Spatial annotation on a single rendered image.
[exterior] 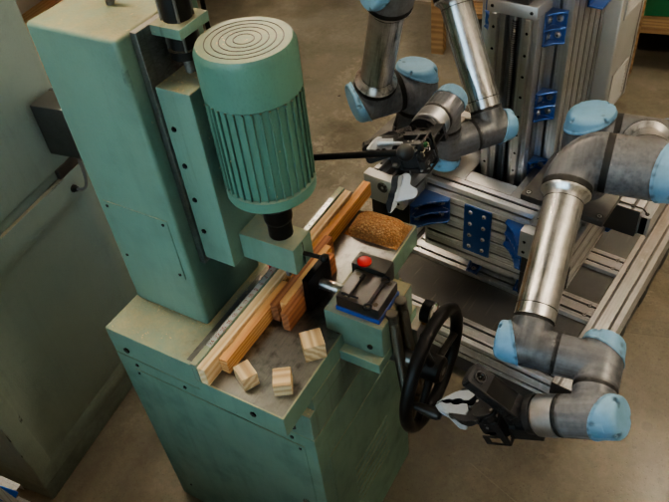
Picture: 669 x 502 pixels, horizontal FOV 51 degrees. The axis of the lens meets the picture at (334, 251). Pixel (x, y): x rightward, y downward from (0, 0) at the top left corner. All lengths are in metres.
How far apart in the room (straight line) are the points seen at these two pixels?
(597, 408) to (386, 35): 1.00
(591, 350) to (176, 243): 0.84
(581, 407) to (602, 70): 1.24
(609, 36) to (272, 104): 1.25
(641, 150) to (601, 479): 1.23
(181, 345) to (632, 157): 1.03
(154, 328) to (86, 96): 0.59
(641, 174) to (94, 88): 1.01
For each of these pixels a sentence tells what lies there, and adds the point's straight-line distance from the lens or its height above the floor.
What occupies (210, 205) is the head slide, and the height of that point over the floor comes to 1.16.
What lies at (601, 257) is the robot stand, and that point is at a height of 0.23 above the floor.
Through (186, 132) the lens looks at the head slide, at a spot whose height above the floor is 1.33.
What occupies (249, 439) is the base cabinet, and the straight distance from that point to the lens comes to 1.74.
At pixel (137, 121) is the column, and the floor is 1.36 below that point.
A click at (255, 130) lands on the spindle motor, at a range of 1.21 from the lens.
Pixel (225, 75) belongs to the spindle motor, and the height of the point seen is 1.49.
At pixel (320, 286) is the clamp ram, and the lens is 1.50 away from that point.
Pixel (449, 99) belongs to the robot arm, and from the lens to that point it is 1.59.
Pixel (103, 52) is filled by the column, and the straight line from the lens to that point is 1.30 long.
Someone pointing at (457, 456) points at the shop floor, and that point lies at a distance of 2.36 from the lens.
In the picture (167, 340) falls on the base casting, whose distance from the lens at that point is 1.69.
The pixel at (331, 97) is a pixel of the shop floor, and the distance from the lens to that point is 3.94.
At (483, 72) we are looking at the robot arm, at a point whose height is 1.19.
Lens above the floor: 2.03
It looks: 43 degrees down
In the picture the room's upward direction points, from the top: 7 degrees counter-clockwise
